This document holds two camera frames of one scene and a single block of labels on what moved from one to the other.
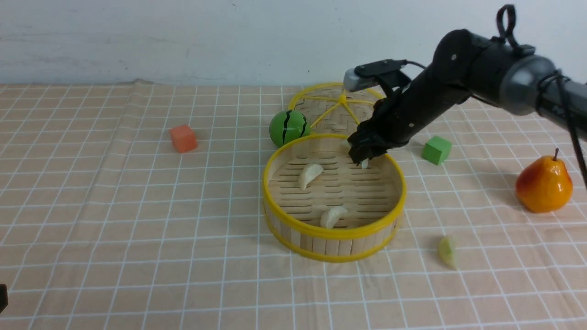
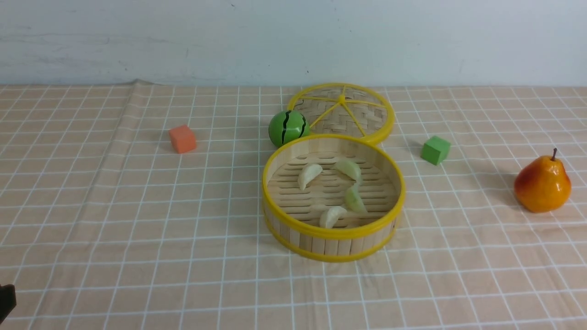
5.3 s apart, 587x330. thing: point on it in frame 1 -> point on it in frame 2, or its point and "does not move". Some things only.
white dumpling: x=329 y=217 does not move
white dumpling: x=308 y=173 does not move
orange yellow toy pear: x=545 y=186 does not move
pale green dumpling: x=446 y=252 -> x=353 y=200
